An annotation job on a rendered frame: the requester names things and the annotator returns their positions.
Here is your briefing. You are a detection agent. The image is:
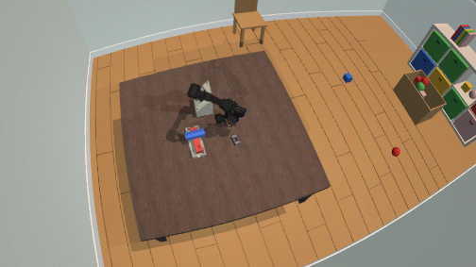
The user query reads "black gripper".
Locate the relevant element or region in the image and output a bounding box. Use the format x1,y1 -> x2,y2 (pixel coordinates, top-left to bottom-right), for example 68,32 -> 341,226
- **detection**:
214,112 -> 241,124

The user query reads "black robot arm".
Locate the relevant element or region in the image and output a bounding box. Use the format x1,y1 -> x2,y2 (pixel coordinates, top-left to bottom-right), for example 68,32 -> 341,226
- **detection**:
186,83 -> 247,125

